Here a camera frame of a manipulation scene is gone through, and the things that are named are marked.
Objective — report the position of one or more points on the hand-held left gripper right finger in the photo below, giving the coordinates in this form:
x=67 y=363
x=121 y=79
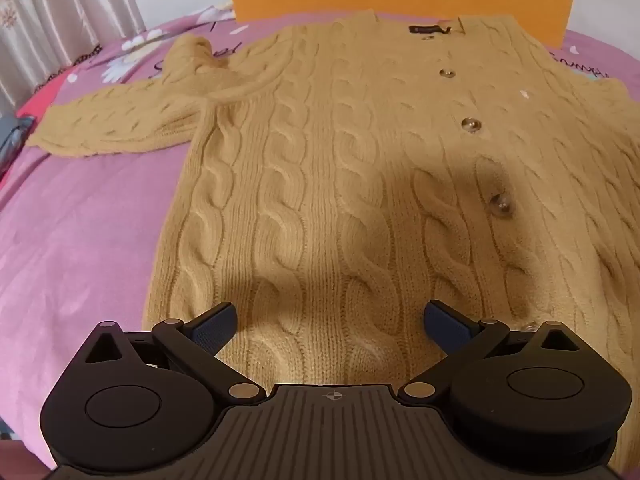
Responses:
x=450 y=327

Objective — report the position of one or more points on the pink floral bedsheet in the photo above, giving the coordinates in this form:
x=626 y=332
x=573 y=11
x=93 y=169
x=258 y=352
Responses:
x=80 y=240

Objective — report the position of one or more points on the red cloth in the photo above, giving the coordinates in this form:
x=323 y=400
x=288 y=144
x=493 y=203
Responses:
x=35 y=100

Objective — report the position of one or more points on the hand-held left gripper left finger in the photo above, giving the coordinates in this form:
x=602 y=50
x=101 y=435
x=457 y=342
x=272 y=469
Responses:
x=216 y=326

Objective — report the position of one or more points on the grey-blue cloth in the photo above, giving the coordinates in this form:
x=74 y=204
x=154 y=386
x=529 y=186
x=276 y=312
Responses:
x=12 y=135

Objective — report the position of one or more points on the pale floral curtain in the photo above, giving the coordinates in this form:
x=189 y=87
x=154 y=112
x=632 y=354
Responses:
x=55 y=15

